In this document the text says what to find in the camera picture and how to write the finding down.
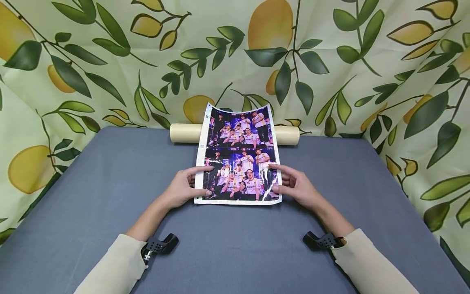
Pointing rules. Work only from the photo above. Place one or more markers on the person's left hand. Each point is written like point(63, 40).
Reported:
point(181, 188)

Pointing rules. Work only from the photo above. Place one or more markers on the person's right hand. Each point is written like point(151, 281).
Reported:
point(297, 185)

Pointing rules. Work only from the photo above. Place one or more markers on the person's right thumb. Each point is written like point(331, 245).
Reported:
point(281, 188)

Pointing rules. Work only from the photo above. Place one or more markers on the person's left thumb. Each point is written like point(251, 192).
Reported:
point(201, 192)

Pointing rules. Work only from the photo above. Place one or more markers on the person's right index finger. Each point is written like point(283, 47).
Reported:
point(281, 167)

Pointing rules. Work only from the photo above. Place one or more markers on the person's right fingers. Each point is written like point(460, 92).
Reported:
point(286, 178)

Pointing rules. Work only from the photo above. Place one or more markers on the person's left index finger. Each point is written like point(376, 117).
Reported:
point(200, 169)

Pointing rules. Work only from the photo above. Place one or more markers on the glossy printed photo sheet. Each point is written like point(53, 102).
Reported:
point(240, 155)

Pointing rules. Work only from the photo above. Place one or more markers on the person's right forearm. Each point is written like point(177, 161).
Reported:
point(352, 249)

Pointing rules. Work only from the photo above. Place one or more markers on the person's left forearm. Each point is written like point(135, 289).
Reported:
point(128, 249)

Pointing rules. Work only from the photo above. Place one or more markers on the beige cardboard tube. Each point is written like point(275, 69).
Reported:
point(235, 134)

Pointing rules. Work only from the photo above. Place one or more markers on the black wrist band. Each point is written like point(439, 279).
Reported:
point(158, 245)
point(323, 241)

